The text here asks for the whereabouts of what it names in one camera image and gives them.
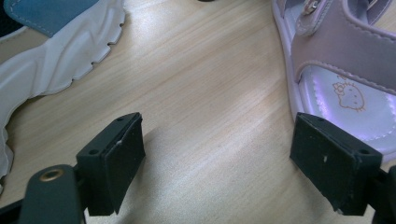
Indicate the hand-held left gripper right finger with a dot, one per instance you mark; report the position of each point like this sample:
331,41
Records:
330,168

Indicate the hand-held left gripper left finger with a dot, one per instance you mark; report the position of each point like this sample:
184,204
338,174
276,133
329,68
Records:
121,161

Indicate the navy and white sneaker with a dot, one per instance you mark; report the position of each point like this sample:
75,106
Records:
62,62

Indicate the lilac sneaker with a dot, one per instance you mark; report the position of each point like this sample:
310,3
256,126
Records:
342,46

